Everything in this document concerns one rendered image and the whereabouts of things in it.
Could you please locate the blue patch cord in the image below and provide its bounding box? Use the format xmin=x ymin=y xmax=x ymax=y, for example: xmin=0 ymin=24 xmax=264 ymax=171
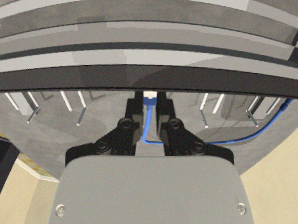
xmin=142 ymin=102 xmax=288 ymax=144

